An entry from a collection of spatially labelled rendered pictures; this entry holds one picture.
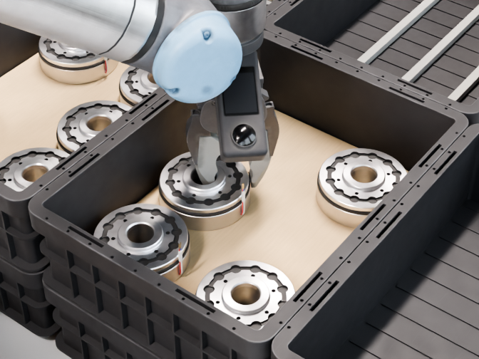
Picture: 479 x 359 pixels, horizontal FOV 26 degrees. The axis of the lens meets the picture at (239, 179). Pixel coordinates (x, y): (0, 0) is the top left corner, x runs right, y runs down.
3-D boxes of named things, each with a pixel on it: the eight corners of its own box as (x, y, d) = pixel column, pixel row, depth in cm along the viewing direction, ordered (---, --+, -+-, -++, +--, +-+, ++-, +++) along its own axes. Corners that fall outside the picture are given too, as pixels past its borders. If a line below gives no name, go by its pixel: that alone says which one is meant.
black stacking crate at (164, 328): (259, 427, 99) (261, 352, 91) (37, 285, 112) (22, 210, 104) (457, 197, 122) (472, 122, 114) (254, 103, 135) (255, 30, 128)
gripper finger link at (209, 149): (207, 164, 122) (220, 102, 116) (214, 198, 118) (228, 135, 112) (182, 163, 122) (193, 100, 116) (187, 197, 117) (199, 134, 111)
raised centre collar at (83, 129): (100, 145, 121) (100, 141, 121) (70, 129, 123) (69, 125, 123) (128, 124, 124) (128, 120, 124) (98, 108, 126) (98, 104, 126)
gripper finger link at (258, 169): (270, 154, 123) (256, 95, 117) (279, 187, 119) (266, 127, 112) (244, 160, 123) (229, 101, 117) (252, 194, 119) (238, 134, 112)
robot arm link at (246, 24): (272, 8, 101) (189, 16, 100) (271, 47, 104) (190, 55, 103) (259, -32, 106) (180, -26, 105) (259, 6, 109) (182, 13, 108)
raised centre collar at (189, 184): (208, 200, 114) (208, 196, 114) (173, 182, 117) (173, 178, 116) (234, 176, 117) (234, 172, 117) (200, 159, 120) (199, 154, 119)
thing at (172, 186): (212, 226, 112) (212, 222, 112) (141, 189, 117) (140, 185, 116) (266, 176, 118) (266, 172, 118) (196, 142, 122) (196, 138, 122)
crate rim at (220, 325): (261, 366, 92) (261, 349, 91) (23, 223, 105) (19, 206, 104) (472, 134, 116) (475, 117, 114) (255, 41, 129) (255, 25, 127)
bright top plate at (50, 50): (75, 77, 132) (74, 73, 131) (23, 46, 137) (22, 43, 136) (131, 43, 137) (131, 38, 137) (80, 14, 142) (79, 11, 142)
